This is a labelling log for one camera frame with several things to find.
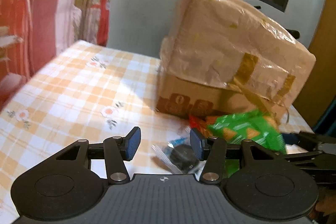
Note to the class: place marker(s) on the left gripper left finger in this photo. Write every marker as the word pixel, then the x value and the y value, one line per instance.
pixel 117 150

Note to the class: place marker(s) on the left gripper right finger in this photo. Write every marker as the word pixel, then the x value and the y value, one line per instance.
pixel 213 152

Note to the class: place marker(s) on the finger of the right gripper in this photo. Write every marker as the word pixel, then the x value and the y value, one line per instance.
pixel 310 141
pixel 317 160

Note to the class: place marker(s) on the clear packet with dark cookie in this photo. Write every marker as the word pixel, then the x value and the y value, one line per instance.
pixel 178 157

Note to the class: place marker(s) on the green chips bag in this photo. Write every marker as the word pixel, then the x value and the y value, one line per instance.
pixel 254 125

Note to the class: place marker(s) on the person's right hand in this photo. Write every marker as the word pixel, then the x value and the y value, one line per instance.
pixel 326 203

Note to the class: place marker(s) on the red snack packet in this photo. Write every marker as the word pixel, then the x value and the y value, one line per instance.
pixel 200 125

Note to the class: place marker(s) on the checkered tablecloth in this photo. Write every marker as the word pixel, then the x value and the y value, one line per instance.
pixel 92 92

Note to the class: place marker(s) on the cardboard box with paper liner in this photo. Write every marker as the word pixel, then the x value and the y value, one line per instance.
pixel 226 57

